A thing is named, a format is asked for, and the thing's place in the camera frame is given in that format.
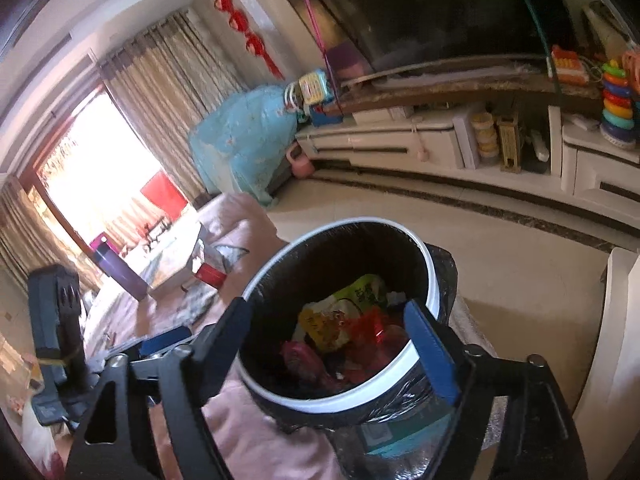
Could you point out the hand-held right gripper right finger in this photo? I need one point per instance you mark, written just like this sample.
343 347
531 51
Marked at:
430 350

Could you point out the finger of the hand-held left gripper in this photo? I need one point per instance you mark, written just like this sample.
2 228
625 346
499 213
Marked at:
165 340

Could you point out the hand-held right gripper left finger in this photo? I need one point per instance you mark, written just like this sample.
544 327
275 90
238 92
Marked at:
225 345

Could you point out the black trash bin white rim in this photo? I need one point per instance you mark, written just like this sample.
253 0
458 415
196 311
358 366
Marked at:
434 285

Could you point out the pink candy wrapper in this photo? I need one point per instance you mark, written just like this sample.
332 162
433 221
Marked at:
300 360

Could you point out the green snack packet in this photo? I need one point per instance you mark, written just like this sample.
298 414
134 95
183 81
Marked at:
365 290

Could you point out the black trash bag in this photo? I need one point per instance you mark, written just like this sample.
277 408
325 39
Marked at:
300 265

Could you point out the red clear plastic bag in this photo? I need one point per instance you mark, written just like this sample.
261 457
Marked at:
210 275

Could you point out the purple thermos bottle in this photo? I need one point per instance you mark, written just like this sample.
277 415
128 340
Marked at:
120 270

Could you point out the beige curtain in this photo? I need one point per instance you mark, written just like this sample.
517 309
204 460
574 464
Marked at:
165 85
30 240

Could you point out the magenta chair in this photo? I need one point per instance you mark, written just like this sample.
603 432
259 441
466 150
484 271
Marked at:
97 242

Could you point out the red chair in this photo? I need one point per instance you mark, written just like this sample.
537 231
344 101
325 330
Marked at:
162 195

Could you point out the white furniture panel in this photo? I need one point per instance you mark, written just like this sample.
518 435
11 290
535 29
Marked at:
615 360

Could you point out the light blue cover cloth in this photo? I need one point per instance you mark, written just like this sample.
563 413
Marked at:
240 140

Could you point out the white television cabinet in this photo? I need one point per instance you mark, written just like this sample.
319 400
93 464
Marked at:
390 145

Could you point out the wooden rack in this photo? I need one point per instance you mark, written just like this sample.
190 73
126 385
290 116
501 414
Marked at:
507 142

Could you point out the yellow stacked containers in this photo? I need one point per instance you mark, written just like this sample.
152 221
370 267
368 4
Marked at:
485 135

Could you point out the white remote control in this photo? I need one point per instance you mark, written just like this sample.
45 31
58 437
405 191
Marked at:
539 145

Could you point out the yellow and blue toy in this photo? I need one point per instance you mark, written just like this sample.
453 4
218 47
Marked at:
320 95

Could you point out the purple box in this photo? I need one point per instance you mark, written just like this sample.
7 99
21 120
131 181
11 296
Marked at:
347 60

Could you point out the pink stick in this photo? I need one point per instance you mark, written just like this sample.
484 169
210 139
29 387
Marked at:
320 45

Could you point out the orange toy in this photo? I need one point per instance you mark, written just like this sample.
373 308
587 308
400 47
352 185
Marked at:
570 67

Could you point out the black television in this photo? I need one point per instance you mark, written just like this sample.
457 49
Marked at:
425 5

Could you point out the red wall decoration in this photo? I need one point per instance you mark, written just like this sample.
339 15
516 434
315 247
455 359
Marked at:
237 20

